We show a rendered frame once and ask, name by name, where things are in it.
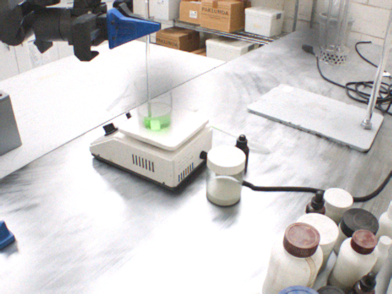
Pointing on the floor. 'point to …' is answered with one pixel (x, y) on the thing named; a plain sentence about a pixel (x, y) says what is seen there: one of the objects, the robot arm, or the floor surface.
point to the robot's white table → (86, 94)
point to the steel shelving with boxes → (164, 35)
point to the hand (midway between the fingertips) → (138, 26)
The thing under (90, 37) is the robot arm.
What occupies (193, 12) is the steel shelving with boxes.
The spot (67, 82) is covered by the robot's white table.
